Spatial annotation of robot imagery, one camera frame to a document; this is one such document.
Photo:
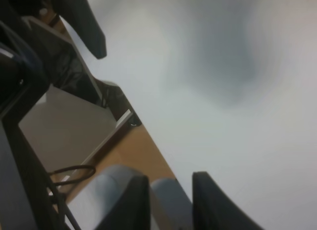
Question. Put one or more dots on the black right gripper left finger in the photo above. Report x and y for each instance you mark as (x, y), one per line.
(132, 211)

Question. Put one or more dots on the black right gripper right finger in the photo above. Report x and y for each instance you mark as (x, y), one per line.
(213, 210)

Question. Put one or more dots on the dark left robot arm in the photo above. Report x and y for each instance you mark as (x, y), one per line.
(29, 200)

